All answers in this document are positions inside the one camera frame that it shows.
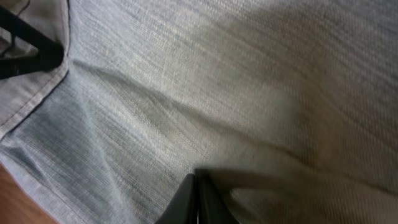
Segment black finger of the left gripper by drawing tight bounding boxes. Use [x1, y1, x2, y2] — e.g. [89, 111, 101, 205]
[1, 6, 64, 80]

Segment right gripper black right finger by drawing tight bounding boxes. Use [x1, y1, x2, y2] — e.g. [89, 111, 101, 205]
[197, 174, 239, 224]

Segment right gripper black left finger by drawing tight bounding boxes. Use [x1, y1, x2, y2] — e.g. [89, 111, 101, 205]
[155, 174, 198, 224]

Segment light blue denim shorts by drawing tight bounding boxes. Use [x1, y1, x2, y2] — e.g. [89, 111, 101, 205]
[1, 0, 397, 223]

